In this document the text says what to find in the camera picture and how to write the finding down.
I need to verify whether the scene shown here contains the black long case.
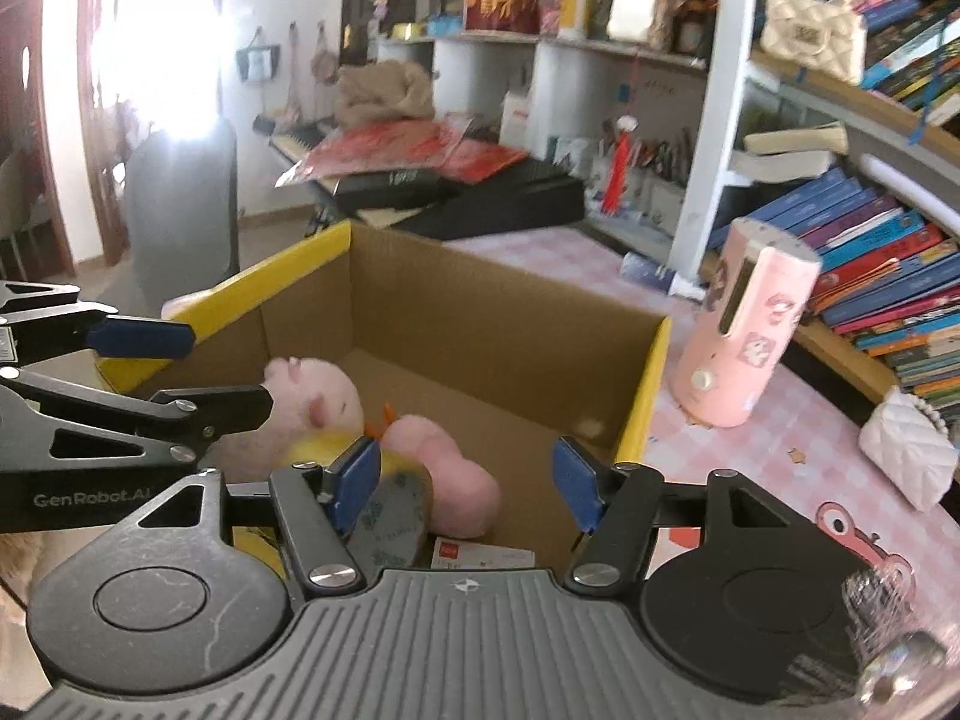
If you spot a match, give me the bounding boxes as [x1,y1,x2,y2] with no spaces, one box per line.
[329,166,452,215]

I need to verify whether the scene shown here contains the clear plastic object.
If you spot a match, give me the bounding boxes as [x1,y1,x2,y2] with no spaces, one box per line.
[844,568,948,707]

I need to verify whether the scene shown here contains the cardboard box with yellow flaps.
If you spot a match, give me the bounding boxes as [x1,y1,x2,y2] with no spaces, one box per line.
[94,220,673,578]

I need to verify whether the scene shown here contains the row of blue-spined books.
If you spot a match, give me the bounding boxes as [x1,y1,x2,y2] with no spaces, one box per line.
[750,165,960,412]

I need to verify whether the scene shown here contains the small white box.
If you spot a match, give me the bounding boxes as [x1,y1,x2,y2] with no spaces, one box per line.
[430,537,538,572]

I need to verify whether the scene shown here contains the hanging tote bag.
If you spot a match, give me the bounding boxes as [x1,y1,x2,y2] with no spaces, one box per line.
[235,28,283,83]

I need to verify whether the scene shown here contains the white pen holder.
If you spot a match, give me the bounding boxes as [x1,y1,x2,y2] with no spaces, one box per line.
[643,163,692,230]

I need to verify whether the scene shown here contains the yellow plush toy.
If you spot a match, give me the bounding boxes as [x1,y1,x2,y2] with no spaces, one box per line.
[271,431,437,569]

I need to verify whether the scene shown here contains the brown bundled cloth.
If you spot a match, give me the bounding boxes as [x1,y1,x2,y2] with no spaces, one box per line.
[333,60,437,129]

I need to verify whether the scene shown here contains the red packet in clear bag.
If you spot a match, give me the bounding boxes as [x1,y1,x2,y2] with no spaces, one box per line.
[273,118,474,188]

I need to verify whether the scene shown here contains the pale pink plush toy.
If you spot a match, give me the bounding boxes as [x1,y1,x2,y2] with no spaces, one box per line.
[217,357,365,482]

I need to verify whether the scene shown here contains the pink cartoon canister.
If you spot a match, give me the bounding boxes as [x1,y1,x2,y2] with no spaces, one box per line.
[669,215,824,429]

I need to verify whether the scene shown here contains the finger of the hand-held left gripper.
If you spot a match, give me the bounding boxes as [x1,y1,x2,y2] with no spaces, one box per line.
[0,373,275,475]
[0,281,197,374]

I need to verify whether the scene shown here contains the grey chair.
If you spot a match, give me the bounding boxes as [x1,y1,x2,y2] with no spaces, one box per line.
[123,118,242,305]

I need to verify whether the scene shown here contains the small spray bottle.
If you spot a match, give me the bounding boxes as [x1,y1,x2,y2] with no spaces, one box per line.
[618,250,710,302]

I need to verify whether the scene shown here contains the row of slanted books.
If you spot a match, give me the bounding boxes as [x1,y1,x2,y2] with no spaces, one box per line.
[855,0,960,122]

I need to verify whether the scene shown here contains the white quilted pearl pouch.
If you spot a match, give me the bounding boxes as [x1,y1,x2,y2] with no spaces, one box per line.
[858,387,960,512]

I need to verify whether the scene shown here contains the red tassel ornament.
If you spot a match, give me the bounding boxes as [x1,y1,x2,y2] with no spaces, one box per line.
[603,113,639,215]

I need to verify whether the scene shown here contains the pink hanging bag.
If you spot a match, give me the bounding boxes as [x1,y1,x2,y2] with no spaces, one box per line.
[310,21,340,85]

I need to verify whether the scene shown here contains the white bookshelf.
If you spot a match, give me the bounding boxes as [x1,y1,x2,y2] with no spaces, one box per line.
[375,0,960,421]

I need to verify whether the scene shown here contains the black electronic keyboard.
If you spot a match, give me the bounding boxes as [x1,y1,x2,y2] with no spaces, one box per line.
[251,112,587,242]

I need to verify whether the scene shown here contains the red envelopes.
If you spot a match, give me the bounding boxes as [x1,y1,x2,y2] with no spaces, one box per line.
[442,136,530,183]

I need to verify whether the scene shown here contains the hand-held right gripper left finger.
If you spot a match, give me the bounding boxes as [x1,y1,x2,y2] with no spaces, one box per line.
[124,437,382,593]

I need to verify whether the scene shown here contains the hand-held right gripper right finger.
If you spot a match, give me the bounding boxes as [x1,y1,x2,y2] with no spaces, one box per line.
[553,436,807,593]

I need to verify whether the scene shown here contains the white bottle yellow label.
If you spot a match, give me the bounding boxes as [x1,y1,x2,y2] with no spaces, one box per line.
[558,0,598,41]

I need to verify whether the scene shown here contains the stack of open books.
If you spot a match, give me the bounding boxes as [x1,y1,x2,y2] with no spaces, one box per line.
[730,121,849,185]

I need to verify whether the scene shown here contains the pink plush toy orange detail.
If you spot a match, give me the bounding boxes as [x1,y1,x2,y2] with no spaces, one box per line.
[366,403,503,539]

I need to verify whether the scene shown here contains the white box red label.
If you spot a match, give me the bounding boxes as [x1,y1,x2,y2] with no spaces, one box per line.
[498,89,533,148]

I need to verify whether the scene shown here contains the white quilted pearl-handle handbag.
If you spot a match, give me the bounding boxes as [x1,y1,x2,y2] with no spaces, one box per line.
[760,0,868,86]

